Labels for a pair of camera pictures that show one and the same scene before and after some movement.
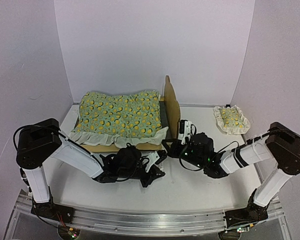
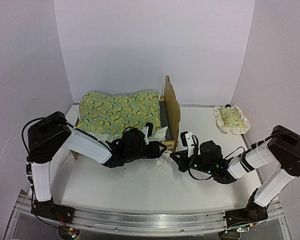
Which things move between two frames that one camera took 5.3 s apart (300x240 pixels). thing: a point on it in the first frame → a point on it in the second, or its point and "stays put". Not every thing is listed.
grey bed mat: x=163 y=119 stays put
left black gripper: x=147 y=175 → x=150 y=149
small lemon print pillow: x=231 y=120 stays put
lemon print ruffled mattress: x=120 y=119 stays put
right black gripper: x=176 y=144 → x=188 y=160
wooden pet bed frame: x=170 y=99 stays put
